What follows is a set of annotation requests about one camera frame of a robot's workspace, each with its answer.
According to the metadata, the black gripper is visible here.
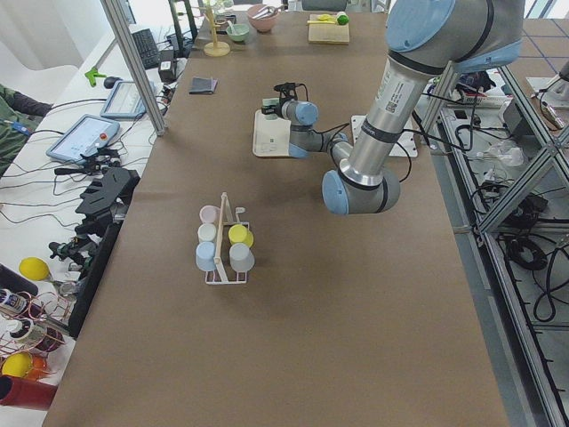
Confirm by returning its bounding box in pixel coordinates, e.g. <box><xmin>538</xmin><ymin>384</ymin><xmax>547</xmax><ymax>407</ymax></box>
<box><xmin>272</xmin><ymin>98</ymin><xmax>290</xmax><ymax>119</ymax></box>

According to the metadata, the green cup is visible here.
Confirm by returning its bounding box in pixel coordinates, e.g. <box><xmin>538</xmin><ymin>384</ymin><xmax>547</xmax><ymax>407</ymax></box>
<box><xmin>261</xmin><ymin>98</ymin><xmax>279</xmax><ymax>120</ymax></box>

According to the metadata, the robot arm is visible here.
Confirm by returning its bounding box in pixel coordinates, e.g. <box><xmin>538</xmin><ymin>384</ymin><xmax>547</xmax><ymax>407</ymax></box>
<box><xmin>261</xmin><ymin>0</ymin><xmax>525</xmax><ymax>215</ymax></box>

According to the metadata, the cream rabbit tray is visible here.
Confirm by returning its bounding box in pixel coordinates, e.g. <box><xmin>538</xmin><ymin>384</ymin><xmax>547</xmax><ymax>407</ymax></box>
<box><xmin>252</xmin><ymin>109</ymin><xmax>291</xmax><ymax>157</ymax></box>

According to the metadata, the wooden cup tree stand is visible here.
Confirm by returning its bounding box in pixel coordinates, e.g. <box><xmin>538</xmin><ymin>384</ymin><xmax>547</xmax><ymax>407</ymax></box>
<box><xmin>199</xmin><ymin>0</ymin><xmax>234</xmax><ymax>57</ymax></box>

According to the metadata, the pink cup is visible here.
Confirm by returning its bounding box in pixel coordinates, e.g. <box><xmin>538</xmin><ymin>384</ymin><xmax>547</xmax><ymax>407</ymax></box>
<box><xmin>199</xmin><ymin>205</ymin><xmax>220</xmax><ymax>224</ymax></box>

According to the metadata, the yellow cup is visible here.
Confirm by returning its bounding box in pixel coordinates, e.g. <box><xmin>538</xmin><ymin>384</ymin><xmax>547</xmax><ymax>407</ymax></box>
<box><xmin>228</xmin><ymin>224</ymin><xmax>254</xmax><ymax>248</ymax></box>

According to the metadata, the cream white cup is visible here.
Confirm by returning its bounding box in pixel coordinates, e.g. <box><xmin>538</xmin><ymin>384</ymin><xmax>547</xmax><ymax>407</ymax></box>
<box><xmin>197</xmin><ymin>223</ymin><xmax>217</xmax><ymax>243</ymax></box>

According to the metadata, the pale grey-blue cup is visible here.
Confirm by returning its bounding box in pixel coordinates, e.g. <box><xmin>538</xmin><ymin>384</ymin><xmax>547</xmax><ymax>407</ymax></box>
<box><xmin>229</xmin><ymin>243</ymin><xmax>255</xmax><ymax>273</ymax></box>

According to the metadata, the light blue cup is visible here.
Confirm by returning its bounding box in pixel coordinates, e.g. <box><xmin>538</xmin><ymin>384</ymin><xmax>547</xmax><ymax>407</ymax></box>
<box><xmin>195</xmin><ymin>241</ymin><xmax>216</xmax><ymax>272</ymax></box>

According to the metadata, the folded grey cloth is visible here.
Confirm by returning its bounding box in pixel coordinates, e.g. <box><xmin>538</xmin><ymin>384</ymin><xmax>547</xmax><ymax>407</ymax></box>
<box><xmin>188</xmin><ymin>77</ymin><xmax>218</xmax><ymax>94</ymax></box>

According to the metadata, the green bowl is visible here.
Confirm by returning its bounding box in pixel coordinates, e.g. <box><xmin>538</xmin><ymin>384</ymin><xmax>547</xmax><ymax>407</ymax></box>
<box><xmin>226</xmin><ymin>22</ymin><xmax>250</xmax><ymax>43</ymax></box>

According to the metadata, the bamboo cutting board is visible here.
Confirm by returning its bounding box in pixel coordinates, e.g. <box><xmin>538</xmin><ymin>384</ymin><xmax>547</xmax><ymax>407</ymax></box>
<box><xmin>307</xmin><ymin>12</ymin><xmax>350</xmax><ymax>44</ymax></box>

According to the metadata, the pink ice bowl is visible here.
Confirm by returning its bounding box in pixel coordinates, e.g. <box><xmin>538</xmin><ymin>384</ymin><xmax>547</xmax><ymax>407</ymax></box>
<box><xmin>246</xmin><ymin>4</ymin><xmax>279</xmax><ymax>33</ymax></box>

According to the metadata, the green lime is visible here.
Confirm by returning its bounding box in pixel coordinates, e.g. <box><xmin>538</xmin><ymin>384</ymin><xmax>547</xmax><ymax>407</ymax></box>
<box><xmin>336</xmin><ymin>13</ymin><xmax>349</xmax><ymax>26</ymax></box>

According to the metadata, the black keyboard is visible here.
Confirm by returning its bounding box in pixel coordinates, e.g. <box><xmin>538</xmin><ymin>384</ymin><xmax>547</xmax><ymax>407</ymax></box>
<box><xmin>132</xmin><ymin>28</ymin><xmax>160</xmax><ymax>69</ymax></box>

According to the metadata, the teach pendant tablet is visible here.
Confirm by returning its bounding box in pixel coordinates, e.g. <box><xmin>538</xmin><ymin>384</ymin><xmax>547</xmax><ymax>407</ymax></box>
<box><xmin>100</xmin><ymin>80</ymin><xmax>146</xmax><ymax>120</ymax></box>
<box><xmin>45</xmin><ymin>115</ymin><xmax>120</xmax><ymax>164</ymax></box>

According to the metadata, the person in green jacket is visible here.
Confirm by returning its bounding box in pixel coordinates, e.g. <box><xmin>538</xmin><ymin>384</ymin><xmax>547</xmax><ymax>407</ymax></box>
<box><xmin>1</xmin><ymin>85</ymin><xmax>52</xmax><ymax>175</ymax></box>

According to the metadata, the yellow lemon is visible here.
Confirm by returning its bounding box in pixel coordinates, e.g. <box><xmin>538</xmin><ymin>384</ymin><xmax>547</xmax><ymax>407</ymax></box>
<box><xmin>19</xmin><ymin>257</ymin><xmax>50</xmax><ymax>281</ymax></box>

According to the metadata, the sauce bottle white label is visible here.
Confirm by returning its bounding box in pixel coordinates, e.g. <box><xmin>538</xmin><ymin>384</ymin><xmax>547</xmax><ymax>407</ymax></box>
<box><xmin>0</xmin><ymin>289</ymin><xmax>29</xmax><ymax>315</ymax></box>

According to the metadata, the red cylinder can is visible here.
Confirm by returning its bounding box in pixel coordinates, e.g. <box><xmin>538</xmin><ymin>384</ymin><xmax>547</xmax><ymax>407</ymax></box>
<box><xmin>1</xmin><ymin>375</ymin><xmax>58</xmax><ymax>410</ymax></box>

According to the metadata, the white wire cup rack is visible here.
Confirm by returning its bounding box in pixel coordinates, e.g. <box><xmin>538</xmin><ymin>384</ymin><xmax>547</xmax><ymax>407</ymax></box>
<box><xmin>204</xmin><ymin>192</ymin><xmax>251</xmax><ymax>286</ymax></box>

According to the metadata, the aluminium frame post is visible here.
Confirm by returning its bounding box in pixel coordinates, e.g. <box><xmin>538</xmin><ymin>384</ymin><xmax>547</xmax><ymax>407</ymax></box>
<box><xmin>100</xmin><ymin>0</ymin><xmax>166</xmax><ymax>137</ymax></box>

